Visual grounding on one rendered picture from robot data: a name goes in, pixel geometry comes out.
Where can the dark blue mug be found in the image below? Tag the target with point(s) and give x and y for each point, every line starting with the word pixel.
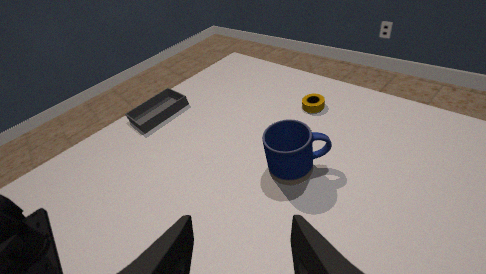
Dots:
pixel 288 146

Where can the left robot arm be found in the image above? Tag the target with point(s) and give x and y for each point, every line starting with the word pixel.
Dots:
pixel 40 252

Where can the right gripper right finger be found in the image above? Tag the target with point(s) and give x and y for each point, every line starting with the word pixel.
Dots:
pixel 313 254

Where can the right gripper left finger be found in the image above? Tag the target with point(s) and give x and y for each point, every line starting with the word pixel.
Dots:
pixel 171 253

